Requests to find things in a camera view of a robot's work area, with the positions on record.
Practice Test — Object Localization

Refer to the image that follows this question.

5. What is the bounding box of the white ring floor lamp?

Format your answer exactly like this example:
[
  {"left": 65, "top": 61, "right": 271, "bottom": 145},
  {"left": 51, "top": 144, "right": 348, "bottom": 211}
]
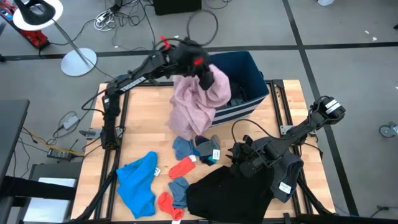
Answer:
[{"left": 12, "top": 0, "right": 98, "bottom": 77}]

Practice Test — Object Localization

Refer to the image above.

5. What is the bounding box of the orange sock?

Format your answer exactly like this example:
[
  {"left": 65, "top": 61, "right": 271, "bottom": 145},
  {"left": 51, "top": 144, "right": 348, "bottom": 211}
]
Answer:
[
  {"left": 157, "top": 191, "right": 185, "bottom": 222},
  {"left": 169, "top": 154, "right": 197, "bottom": 180}
]

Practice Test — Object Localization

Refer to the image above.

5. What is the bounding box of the slate blue sock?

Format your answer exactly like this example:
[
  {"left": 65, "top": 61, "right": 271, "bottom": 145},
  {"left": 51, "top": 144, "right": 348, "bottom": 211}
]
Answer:
[
  {"left": 168, "top": 176, "right": 190, "bottom": 209},
  {"left": 172, "top": 136, "right": 196, "bottom": 161}
]

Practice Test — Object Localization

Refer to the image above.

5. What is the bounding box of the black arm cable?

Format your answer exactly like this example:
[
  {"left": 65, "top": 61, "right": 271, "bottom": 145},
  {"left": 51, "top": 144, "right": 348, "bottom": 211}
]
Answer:
[
  {"left": 186, "top": 9, "right": 219, "bottom": 47},
  {"left": 231, "top": 118, "right": 272, "bottom": 141}
]

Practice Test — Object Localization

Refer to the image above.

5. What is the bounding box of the grey metal bracket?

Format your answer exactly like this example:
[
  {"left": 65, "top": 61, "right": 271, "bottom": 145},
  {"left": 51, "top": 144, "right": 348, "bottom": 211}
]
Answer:
[
  {"left": 279, "top": 124, "right": 295, "bottom": 136},
  {"left": 79, "top": 129, "right": 104, "bottom": 139}
]

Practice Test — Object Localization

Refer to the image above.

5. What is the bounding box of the navy white-striped fabric bin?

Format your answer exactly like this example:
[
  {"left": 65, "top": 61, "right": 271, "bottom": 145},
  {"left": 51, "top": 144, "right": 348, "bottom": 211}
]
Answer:
[{"left": 208, "top": 51, "right": 270, "bottom": 128}]

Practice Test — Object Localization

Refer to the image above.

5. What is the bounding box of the black floor cable tangle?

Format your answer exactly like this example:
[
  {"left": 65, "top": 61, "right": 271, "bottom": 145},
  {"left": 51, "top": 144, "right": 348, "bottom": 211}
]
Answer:
[{"left": 93, "top": 0, "right": 162, "bottom": 52}]

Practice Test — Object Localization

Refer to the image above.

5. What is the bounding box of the pink garment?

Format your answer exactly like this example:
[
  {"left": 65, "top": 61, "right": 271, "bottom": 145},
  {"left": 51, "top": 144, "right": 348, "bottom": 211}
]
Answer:
[{"left": 167, "top": 63, "right": 233, "bottom": 141}]

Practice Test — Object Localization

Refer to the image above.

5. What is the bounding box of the grey caster wheel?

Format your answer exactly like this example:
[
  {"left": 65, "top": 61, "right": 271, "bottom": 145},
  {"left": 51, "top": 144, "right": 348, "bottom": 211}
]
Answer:
[{"left": 379, "top": 122, "right": 398, "bottom": 139}]

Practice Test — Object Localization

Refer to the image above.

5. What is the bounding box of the black desk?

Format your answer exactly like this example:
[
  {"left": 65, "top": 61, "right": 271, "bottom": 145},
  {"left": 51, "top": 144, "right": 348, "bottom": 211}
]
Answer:
[{"left": 0, "top": 99, "right": 30, "bottom": 187}]

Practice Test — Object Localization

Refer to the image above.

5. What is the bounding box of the black box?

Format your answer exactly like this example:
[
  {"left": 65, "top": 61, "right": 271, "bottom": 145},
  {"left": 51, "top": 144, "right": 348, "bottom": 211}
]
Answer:
[{"left": 153, "top": 0, "right": 202, "bottom": 16}]

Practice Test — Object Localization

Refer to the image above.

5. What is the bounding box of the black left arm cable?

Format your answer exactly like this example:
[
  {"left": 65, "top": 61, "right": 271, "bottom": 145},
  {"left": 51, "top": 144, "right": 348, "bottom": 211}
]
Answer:
[{"left": 186, "top": 9, "right": 219, "bottom": 47}]

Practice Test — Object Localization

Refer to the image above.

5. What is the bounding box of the yellow cable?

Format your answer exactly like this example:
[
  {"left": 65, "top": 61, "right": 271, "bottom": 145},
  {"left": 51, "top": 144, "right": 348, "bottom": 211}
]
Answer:
[{"left": 21, "top": 126, "right": 85, "bottom": 156}]

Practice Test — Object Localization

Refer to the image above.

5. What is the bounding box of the dark grey garment white tag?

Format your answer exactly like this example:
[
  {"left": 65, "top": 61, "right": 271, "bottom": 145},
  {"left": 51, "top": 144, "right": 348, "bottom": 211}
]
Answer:
[{"left": 254, "top": 136, "right": 305, "bottom": 203}]

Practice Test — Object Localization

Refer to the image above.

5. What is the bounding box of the black power adapter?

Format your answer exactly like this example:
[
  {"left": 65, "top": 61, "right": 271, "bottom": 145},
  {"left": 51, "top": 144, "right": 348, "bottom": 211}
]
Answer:
[{"left": 47, "top": 148, "right": 75, "bottom": 162}]

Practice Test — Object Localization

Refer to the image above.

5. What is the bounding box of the grey cabinet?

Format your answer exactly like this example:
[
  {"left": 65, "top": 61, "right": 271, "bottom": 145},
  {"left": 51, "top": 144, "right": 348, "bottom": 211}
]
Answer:
[{"left": 18, "top": 161, "right": 82, "bottom": 224}]

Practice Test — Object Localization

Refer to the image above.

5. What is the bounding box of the grey power adapter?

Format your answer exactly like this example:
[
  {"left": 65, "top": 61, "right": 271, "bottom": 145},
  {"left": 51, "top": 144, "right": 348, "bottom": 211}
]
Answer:
[{"left": 63, "top": 115, "right": 79, "bottom": 130}]

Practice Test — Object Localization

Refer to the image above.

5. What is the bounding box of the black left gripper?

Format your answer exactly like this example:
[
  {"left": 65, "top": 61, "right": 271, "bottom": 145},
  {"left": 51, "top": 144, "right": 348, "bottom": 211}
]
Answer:
[{"left": 172, "top": 39, "right": 213, "bottom": 79}]

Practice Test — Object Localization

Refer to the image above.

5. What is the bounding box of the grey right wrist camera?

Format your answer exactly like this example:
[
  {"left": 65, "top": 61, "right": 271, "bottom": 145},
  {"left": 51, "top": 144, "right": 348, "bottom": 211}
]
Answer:
[{"left": 239, "top": 157, "right": 266, "bottom": 179}]

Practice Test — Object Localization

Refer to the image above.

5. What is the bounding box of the bright blue shirt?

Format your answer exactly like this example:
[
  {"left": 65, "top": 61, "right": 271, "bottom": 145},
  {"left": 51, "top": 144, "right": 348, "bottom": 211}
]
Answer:
[{"left": 116, "top": 151, "right": 161, "bottom": 220}]

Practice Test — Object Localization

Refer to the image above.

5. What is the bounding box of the white power strip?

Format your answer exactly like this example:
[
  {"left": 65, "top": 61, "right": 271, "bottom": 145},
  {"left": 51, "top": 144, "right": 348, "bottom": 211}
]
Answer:
[{"left": 95, "top": 11, "right": 116, "bottom": 32}]

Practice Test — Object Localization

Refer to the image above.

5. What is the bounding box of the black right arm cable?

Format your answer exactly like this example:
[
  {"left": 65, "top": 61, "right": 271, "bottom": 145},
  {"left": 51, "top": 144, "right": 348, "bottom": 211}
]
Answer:
[{"left": 231, "top": 118, "right": 272, "bottom": 141}]

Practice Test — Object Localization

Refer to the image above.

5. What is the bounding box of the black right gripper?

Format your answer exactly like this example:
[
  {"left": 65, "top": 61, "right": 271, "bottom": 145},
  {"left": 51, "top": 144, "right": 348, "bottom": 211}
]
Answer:
[{"left": 228, "top": 138, "right": 276, "bottom": 169}]

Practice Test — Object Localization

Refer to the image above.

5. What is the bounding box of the red toolbox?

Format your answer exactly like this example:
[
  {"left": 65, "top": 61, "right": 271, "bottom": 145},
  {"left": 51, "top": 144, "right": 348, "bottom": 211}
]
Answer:
[{"left": 0, "top": 0, "right": 50, "bottom": 50}]

